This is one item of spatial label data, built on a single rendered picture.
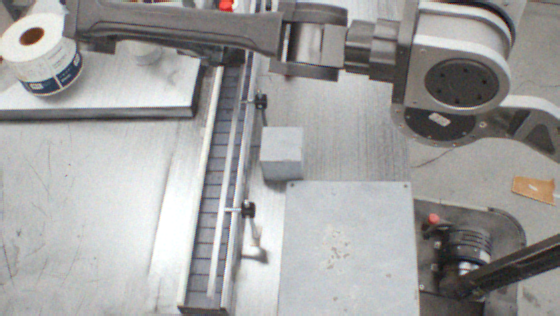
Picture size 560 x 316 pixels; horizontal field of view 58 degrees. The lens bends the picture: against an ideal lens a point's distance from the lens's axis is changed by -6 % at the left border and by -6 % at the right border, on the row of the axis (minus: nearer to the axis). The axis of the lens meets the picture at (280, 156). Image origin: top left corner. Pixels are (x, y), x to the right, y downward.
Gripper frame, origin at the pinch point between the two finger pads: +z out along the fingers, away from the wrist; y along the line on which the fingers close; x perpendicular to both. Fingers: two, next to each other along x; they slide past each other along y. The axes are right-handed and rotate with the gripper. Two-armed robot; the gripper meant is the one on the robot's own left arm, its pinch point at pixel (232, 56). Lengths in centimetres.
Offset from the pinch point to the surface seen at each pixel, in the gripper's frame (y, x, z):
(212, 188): 1.5, 33.5, -19.6
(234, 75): 0.1, 5.1, 2.7
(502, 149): -102, 31, 94
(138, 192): 22.2, 35.3, -14.7
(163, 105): 18.6, 13.1, -3.6
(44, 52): 51, -2, -10
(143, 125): 25.3, 18.4, -1.4
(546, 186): -117, 46, 80
